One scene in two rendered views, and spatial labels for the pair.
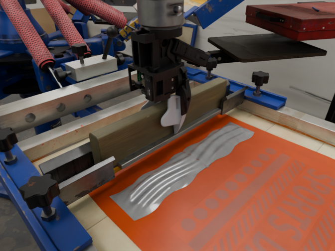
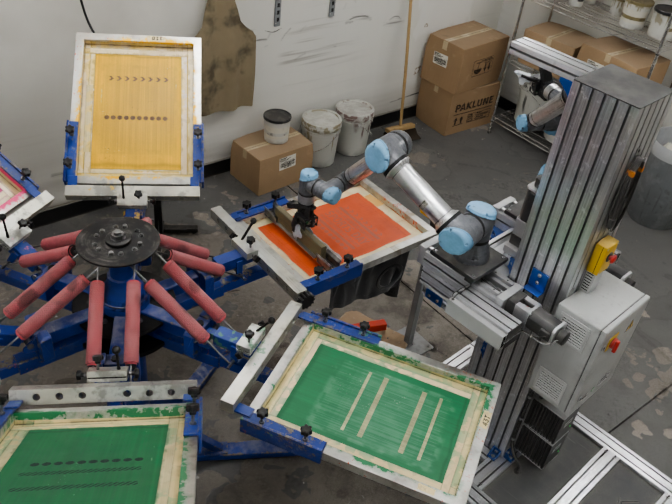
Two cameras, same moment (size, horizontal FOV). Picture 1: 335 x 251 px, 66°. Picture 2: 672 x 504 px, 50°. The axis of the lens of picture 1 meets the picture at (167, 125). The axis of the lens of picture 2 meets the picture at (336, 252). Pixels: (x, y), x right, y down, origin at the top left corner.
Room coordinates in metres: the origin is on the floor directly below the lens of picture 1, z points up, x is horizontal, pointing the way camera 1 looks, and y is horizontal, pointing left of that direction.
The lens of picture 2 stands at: (0.22, 2.61, 2.97)
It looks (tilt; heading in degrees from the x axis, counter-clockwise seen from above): 38 degrees down; 272
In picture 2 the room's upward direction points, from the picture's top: 7 degrees clockwise
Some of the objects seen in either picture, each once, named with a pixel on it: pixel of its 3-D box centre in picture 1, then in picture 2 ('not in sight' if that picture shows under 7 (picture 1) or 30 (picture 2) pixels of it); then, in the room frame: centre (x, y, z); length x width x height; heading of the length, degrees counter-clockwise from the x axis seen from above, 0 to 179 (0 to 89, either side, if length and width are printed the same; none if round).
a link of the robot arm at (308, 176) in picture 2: not in sight; (308, 182); (0.45, 0.01, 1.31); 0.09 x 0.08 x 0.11; 148
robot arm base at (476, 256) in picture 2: not in sight; (472, 244); (-0.24, 0.29, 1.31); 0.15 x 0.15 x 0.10
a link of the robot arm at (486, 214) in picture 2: not in sight; (478, 220); (-0.24, 0.29, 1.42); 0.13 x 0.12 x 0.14; 58
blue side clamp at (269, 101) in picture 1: (230, 94); (260, 212); (0.68, -0.18, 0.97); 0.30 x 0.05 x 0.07; 44
